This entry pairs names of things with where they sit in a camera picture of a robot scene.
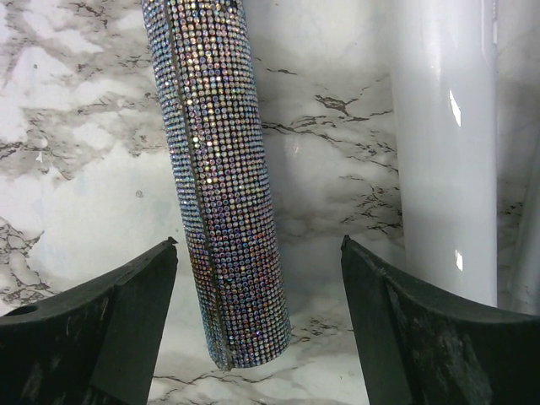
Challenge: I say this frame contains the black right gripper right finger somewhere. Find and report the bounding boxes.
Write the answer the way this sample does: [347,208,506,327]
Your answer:
[341,237,539,404]

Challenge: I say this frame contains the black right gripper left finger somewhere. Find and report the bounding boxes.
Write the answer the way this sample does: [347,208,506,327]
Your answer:
[1,238,178,404]

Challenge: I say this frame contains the white foam-head microphone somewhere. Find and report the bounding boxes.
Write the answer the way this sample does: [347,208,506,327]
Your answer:
[391,1,498,306]

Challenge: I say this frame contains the copper body mesh microphone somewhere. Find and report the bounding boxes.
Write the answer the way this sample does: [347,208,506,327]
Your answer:
[142,0,291,370]

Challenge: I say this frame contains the silver grey handheld microphone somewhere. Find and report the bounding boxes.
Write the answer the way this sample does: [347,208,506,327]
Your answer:
[497,158,539,315]

